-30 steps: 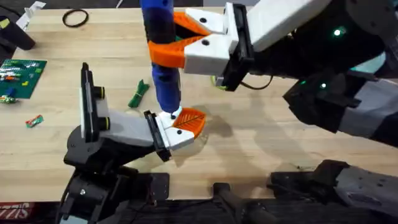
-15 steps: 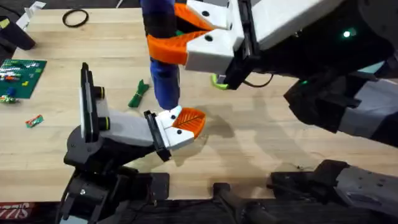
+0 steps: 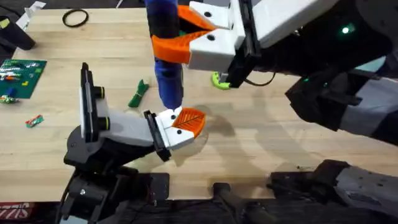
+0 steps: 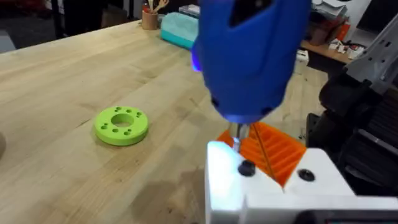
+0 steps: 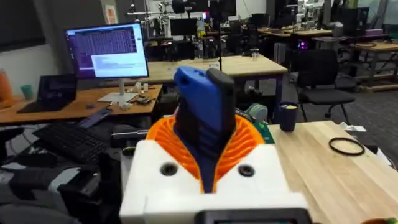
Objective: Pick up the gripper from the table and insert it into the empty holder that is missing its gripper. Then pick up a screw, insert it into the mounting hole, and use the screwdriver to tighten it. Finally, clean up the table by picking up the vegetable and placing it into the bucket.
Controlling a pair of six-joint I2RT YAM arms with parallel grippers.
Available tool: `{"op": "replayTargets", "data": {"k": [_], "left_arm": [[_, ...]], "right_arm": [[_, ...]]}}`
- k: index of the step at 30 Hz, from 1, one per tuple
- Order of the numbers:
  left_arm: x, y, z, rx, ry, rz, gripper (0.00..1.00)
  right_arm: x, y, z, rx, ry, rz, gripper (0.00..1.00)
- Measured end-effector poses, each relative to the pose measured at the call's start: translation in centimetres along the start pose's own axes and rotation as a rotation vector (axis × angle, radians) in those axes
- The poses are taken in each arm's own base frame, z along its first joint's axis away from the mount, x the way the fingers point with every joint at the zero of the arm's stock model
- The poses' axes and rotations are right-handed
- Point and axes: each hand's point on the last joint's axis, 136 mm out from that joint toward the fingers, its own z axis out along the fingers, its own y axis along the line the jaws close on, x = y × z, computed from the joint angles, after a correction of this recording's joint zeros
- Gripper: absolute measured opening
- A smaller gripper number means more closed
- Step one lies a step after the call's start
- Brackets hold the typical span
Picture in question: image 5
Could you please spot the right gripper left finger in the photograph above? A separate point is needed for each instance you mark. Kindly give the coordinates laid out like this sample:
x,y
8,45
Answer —
x,y
146,180

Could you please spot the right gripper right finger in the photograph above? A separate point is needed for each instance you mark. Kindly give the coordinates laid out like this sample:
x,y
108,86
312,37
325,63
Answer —
x,y
264,174

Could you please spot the blue electric screwdriver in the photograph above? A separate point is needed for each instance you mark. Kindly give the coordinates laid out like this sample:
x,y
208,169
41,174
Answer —
x,y
202,102

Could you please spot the green board with blocks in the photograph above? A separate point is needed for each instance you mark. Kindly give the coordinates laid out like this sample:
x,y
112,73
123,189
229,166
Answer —
x,y
264,133

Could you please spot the dark blue cup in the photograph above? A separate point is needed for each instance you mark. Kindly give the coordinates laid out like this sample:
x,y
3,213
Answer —
x,y
287,119

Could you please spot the pale green tape roll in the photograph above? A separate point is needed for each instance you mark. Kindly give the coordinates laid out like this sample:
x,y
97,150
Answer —
x,y
258,112

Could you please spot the black keyboard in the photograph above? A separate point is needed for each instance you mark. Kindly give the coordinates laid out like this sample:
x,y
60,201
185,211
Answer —
x,y
71,141

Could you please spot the white paper sheet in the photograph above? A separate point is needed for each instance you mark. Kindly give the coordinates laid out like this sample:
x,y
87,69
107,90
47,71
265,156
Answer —
x,y
354,128

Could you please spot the wooden desk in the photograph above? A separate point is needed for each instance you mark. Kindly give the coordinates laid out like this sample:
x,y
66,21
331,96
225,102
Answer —
x,y
90,95

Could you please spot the wooden work table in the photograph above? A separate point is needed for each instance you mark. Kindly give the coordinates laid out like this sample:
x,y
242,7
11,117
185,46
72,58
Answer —
x,y
382,46
248,67

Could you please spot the black office chair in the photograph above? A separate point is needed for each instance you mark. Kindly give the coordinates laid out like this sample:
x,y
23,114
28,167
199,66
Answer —
x,y
317,71

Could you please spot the black laptop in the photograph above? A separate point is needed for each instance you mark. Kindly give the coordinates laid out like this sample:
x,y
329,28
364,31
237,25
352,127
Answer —
x,y
56,90

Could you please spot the computer monitor on stand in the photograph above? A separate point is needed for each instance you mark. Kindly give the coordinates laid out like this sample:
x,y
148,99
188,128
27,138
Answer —
x,y
105,49

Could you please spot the teal cup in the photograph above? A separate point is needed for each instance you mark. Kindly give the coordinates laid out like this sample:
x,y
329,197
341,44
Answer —
x,y
27,92

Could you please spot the orange container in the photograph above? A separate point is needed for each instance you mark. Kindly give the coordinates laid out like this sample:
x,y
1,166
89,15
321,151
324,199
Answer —
x,y
4,87

